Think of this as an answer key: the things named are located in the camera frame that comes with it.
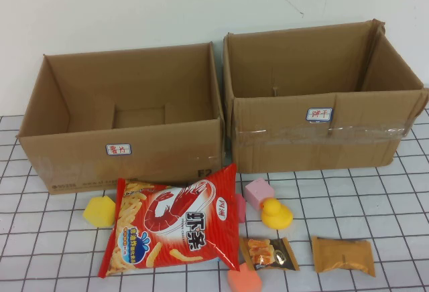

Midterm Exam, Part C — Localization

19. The orange foam cube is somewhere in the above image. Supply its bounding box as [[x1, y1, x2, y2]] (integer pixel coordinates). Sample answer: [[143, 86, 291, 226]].
[[226, 261, 263, 292]]

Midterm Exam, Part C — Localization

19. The magenta foam cube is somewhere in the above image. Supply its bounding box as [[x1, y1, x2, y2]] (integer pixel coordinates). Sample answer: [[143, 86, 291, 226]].
[[234, 193, 248, 222]]

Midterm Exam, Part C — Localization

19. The dark brown biscuit packet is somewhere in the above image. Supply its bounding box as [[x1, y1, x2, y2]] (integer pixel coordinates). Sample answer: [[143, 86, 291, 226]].
[[239, 236, 300, 271]]

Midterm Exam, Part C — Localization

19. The cardboard box with clear tape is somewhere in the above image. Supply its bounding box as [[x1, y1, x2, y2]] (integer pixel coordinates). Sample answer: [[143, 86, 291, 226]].
[[223, 19, 429, 175]]

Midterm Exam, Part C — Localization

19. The light pink foam cube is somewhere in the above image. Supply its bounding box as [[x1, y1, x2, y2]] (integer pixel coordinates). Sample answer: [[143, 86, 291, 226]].
[[243, 177, 275, 211]]

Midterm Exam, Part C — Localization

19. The cardboard box with F2 print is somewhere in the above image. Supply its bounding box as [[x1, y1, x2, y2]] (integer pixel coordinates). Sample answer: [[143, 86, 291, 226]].
[[17, 42, 226, 195]]

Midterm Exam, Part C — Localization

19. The yellow foam cube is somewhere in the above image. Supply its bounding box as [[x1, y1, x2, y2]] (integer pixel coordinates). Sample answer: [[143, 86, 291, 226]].
[[82, 195, 117, 228]]

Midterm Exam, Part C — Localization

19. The yellow rubber duck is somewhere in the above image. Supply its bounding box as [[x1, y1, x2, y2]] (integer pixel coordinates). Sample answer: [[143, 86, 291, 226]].
[[260, 198, 294, 231]]

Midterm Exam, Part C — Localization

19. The white blue-bordered paper label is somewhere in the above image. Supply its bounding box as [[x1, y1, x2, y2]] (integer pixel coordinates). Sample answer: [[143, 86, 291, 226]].
[[306, 106, 335, 124], [106, 143, 133, 156]]

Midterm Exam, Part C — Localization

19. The plain orange-brown snack packet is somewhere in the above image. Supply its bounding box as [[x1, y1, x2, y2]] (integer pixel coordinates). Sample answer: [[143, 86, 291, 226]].
[[310, 236, 376, 278]]

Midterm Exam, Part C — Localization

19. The red shrimp chips bag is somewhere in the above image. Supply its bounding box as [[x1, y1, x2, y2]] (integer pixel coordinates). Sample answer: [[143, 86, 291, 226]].
[[97, 163, 242, 279]]

